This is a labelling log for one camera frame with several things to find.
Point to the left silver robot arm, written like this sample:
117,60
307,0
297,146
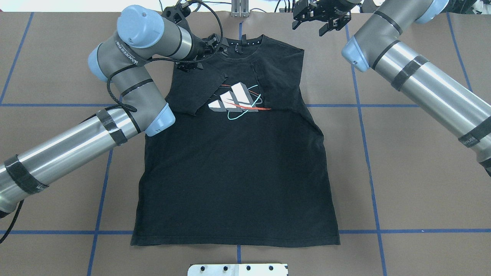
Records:
142,36

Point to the aluminium frame post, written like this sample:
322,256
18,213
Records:
240,8

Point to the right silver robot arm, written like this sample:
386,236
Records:
376,45

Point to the black graphic t-shirt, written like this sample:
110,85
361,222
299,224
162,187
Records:
244,162

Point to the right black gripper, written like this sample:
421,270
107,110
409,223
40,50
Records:
339,4

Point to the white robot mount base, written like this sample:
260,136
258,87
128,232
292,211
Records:
247,269

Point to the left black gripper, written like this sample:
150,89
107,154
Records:
199,49

